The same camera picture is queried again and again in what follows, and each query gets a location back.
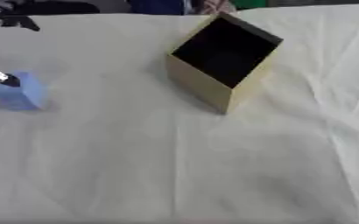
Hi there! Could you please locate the tan cardboard box black inside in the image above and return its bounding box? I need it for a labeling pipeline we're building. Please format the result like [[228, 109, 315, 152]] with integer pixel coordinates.
[[165, 11, 285, 115]]

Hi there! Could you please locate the person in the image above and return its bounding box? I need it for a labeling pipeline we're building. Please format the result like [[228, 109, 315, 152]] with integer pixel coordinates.
[[127, 0, 238, 16]]

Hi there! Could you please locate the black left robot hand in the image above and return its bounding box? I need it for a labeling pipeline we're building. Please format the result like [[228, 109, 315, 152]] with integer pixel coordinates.
[[0, 51, 22, 88]]

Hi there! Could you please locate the black tripod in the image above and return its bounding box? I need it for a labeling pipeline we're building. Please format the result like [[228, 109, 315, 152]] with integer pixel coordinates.
[[0, 0, 42, 35]]

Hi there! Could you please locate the light blue block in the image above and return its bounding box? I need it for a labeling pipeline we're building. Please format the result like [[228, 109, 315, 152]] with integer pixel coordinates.
[[0, 71, 48, 111]]

